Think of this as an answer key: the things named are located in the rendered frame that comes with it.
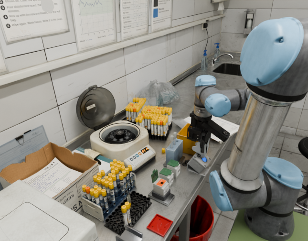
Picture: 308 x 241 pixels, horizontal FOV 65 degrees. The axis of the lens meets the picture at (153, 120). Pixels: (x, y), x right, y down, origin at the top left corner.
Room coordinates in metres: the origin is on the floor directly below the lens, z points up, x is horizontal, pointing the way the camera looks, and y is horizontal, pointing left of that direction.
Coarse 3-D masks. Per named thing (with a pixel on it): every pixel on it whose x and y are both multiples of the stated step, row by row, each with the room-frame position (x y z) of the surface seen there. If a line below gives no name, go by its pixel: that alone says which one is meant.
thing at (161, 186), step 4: (156, 180) 0.71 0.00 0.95; (160, 180) 0.71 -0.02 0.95; (164, 180) 0.71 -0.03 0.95; (156, 184) 0.69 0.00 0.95; (160, 184) 0.69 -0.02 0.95; (164, 184) 0.69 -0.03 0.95; (168, 184) 0.70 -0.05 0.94; (156, 188) 0.69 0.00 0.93; (160, 188) 0.68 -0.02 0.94; (164, 188) 0.68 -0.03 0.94; (168, 188) 0.70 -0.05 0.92; (156, 192) 0.69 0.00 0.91; (160, 192) 0.68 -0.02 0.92; (164, 192) 0.68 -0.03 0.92
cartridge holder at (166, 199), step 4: (152, 192) 0.70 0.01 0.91; (168, 192) 0.69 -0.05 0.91; (148, 196) 0.70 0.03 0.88; (152, 196) 0.69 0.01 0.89; (156, 196) 0.69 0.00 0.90; (160, 196) 0.67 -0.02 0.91; (164, 196) 0.67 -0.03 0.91; (168, 196) 0.69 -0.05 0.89; (172, 196) 0.69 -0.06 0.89; (156, 200) 0.68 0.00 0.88; (160, 200) 0.67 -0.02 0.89; (164, 200) 0.67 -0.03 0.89; (168, 200) 0.67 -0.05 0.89; (164, 204) 0.66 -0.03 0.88; (168, 204) 0.66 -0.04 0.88
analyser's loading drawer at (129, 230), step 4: (128, 228) 0.52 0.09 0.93; (132, 228) 0.52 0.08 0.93; (124, 232) 0.52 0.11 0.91; (128, 232) 0.52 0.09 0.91; (132, 232) 0.51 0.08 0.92; (136, 232) 0.50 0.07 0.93; (140, 232) 0.50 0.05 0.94; (116, 236) 0.48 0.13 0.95; (120, 236) 0.50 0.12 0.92; (124, 236) 0.50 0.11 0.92; (128, 236) 0.50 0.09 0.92; (132, 236) 0.50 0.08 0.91; (136, 236) 0.50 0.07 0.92; (140, 236) 0.50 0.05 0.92; (116, 240) 0.48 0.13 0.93; (120, 240) 0.47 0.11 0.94; (124, 240) 0.49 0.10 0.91; (128, 240) 0.49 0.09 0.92; (132, 240) 0.49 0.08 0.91; (136, 240) 0.49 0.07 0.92; (140, 240) 0.49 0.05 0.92
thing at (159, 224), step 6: (156, 216) 0.61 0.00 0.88; (162, 216) 0.60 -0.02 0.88; (150, 222) 0.58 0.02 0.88; (156, 222) 0.58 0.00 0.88; (162, 222) 0.58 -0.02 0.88; (168, 222) 0.58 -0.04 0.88; (150, 228) 0.56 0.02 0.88; (156, 228) 0.56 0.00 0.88; (162, 228) 0.56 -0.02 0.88; (168, 228) 0.55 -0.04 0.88; (162, 234) 0.53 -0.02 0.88
